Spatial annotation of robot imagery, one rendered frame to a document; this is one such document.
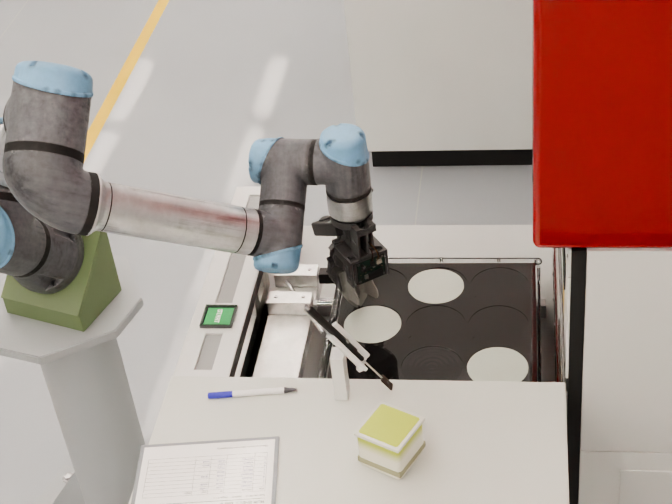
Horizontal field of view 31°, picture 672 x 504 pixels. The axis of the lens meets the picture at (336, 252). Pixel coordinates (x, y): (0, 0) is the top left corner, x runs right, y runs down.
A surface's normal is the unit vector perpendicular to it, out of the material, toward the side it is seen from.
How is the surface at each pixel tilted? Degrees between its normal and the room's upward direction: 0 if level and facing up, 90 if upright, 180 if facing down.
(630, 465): 90
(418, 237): 0
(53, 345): 0
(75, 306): 43
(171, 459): 0
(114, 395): 90
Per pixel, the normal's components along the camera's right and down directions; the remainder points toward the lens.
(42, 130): 0.14, -0.15
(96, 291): 0.90, 0.18
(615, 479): -0.12, 0.61
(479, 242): -0.10, -0.79
